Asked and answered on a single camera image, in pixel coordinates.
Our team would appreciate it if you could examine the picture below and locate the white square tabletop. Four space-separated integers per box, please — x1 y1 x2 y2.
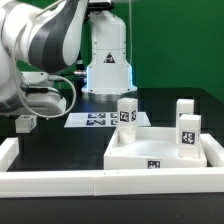
104 127 207 170

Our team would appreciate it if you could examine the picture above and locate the white U-shaped obstacle fence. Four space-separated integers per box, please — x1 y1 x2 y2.
0 138 224 198

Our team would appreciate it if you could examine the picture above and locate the white fiducial marker sheet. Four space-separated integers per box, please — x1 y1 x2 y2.
64 112 151 128

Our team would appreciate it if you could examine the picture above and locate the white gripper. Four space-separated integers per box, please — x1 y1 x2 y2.
0 71 66 116

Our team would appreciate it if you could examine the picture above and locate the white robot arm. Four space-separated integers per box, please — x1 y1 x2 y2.
0 0 137 118

